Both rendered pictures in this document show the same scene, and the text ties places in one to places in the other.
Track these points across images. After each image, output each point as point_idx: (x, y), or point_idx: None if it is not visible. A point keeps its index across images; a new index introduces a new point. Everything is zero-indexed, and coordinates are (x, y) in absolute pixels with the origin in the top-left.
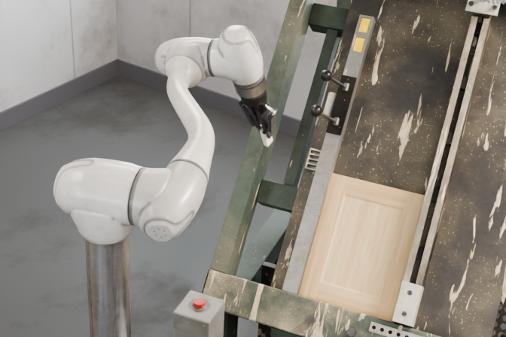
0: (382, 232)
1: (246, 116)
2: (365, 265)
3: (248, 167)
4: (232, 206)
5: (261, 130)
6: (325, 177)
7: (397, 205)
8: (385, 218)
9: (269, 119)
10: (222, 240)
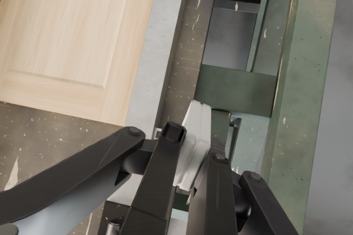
0: (41, 31)
1: (294, 228)
2: None
3: (297, 125)
4: (322, 40)
5: (196, 148)
6: (133, 112)
7: (17, 75)
8: (38, 53)
9: (43, 185)
10: None
